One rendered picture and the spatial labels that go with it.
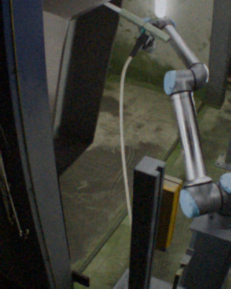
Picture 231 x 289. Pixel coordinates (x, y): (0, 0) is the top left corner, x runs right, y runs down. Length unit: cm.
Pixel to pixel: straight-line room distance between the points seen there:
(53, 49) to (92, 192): 152
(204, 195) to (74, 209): 134
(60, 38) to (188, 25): 230
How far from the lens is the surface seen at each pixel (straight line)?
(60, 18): 191
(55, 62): 203
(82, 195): 320
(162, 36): 222
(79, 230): 296
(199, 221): 223
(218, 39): 402
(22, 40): 121
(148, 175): 96
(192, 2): 398
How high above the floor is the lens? 228
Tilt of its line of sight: 36 degrees down
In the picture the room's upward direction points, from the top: straight up
